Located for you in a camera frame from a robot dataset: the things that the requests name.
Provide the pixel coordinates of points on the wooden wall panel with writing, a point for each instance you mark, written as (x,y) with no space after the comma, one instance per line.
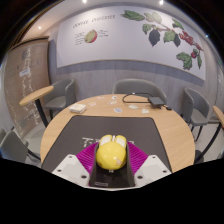
(26,83)

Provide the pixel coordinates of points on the black box device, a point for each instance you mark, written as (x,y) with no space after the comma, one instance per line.
(156,101)

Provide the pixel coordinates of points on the small black adapter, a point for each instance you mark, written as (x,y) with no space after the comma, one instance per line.
(168,107)

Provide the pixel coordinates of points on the yellow computer mouse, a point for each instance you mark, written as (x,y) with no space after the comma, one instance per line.
(111,155)

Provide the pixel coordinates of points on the small white box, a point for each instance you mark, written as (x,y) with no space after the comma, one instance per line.
(77,107)

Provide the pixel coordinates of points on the grey armchair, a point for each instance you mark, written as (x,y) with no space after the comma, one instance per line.
(138,86)
(198,108)
(63,95)
(11,146)

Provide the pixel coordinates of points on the small wooden side table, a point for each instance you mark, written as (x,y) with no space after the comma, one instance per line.
(35,95)

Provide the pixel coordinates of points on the round white sticker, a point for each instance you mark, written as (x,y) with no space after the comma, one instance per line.
(118,110)

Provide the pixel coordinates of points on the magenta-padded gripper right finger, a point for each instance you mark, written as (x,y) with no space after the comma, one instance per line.
(153,166)

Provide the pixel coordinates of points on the black mouse pad white print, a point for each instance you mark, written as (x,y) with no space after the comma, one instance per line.
(83,130)

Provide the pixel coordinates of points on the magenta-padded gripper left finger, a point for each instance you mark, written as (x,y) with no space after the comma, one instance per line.
(68,166)

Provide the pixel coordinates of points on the wall mural with plant print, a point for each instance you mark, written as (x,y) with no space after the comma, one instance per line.
(126,36)

